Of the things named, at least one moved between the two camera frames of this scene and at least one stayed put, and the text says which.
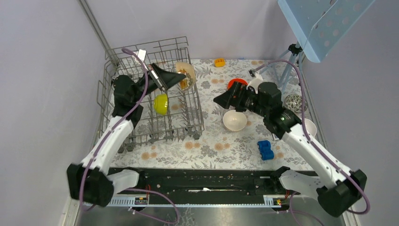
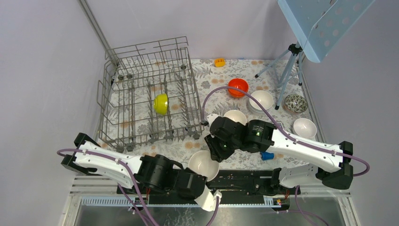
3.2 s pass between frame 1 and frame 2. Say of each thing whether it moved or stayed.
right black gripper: moved
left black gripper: moved
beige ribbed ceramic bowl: stayed
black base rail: stayed
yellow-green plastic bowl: stayed
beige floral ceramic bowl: moved
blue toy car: stayed
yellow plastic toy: stayed
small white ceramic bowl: stayed
